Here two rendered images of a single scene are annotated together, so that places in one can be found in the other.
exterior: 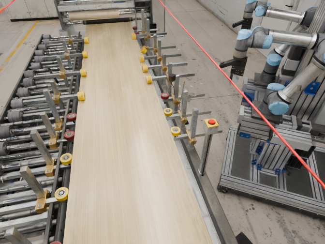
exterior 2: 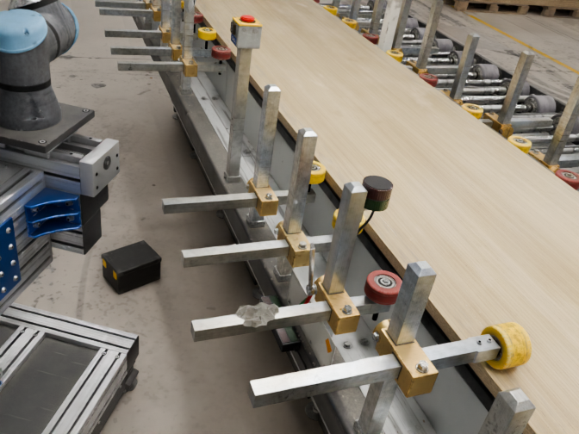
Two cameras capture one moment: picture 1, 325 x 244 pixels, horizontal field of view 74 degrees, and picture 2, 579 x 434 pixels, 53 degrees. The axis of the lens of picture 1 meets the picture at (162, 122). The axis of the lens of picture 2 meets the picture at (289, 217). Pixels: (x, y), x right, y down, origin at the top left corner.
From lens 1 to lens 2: 2.75 m
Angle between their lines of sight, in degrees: 105
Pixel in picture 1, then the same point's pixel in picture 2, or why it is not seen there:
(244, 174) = (46, 357)
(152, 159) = (350, 128)
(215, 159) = not seen: outside the picture
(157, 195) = (322, 95)
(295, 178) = not seen: outside the picture
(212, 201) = (216, 145)
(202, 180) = not seen: hidden behind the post
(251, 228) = (81, 306)
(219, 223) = (209, 127)
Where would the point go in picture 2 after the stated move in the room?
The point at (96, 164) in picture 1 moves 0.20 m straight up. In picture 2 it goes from (451, 130) to (470, 75)
